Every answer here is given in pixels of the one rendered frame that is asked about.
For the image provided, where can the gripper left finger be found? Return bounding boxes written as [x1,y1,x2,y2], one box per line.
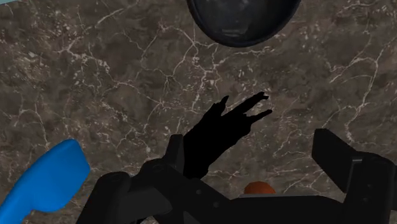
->
[76,134,231,224]

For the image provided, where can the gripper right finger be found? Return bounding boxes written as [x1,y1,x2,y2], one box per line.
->
[311,128,397,224]

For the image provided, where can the blue rounded plastic object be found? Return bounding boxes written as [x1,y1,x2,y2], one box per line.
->
[0,138,92,224]

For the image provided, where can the orange round fruit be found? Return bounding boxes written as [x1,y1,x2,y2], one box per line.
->
[243,181,277,195]

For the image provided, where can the dark glossy bowl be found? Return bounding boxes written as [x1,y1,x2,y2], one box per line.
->
[186,0,302,48]

